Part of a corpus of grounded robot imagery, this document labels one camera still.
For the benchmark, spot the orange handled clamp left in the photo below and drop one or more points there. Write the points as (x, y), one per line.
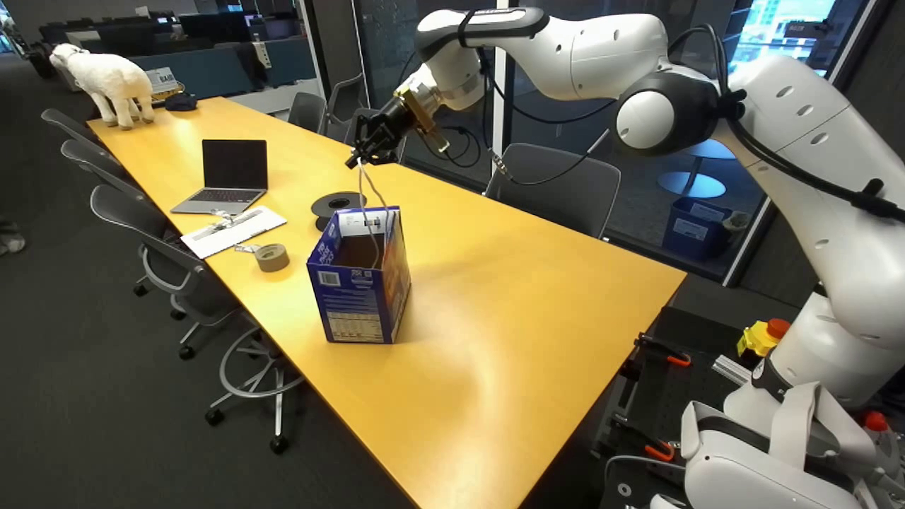
(661, 351)

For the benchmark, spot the blue storage bin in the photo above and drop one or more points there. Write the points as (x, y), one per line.
(695, 229)

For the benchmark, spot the grey tape roll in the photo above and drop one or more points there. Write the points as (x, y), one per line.
(272, 256)

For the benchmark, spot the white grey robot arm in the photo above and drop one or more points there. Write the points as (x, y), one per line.
(825, 170)

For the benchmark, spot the white paper sheets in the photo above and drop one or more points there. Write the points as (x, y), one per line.
(229, 232)

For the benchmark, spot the open grey laptop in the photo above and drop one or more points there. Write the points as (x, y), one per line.
(234, 173)

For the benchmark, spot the near black office chair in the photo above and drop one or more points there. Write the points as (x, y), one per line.
(248, 369)

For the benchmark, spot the far side office chair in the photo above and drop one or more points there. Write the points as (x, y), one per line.
(565, 188)

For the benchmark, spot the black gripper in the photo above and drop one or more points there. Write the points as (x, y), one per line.
(377, 132)

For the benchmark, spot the black office chair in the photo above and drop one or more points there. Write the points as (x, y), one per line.
(248, 369)
(91, 164)

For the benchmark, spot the white polar bear figure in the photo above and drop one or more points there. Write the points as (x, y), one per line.
(116, 87)

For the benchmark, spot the blue snack cardboard box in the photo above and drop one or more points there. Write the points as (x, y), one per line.
(360, 276)

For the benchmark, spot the red yellow emergency button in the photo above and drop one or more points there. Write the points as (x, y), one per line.
(762, 338)

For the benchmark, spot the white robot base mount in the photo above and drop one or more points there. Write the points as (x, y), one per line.
(800, 450)

